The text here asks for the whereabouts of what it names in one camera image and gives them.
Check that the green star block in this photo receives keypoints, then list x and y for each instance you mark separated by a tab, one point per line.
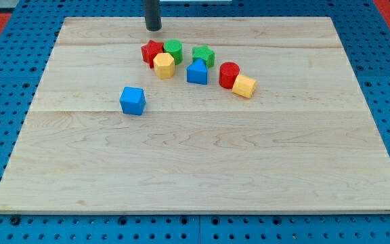
205	54

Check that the blue cube block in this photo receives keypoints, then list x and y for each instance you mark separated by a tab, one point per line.
132	101

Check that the yellow pentagon block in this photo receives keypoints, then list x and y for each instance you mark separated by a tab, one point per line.
244	86

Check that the red star block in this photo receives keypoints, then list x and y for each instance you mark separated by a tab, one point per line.
150	50

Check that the green cylinder block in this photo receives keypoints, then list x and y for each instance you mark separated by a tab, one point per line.
175	48

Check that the red cylinder block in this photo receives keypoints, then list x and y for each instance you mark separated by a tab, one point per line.
228	72

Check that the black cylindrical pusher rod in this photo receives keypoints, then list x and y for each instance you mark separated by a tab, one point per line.
152	15

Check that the blue triangle block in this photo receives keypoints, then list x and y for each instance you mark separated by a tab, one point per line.
197	72

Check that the yellow hexagon block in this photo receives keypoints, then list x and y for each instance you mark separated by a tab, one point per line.
164	65

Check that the light wooden board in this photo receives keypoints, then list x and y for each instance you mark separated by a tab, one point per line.
304	143

